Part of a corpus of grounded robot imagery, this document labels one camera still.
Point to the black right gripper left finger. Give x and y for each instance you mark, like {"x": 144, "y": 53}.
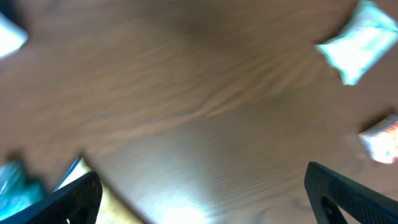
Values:
{"x": 77, "y": 202}

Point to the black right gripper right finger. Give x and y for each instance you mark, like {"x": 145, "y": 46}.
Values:
{"x": 330, "y": 192}

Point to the yellow snack bag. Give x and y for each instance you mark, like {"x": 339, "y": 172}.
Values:
{"x": 112, "y": 209}

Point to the teal mouthwash bottle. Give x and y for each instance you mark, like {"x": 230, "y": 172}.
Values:
{"x": 18, "y": 190}

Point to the orange tissue pack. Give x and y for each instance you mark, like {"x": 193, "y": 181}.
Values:
{"x": 381, "y": 140}

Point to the teal wet wipes pack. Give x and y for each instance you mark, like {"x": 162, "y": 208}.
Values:
{"x": 368, "y": 35}

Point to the white barcode scanner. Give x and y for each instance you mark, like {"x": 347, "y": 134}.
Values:
{"x": 12, "y": 37}

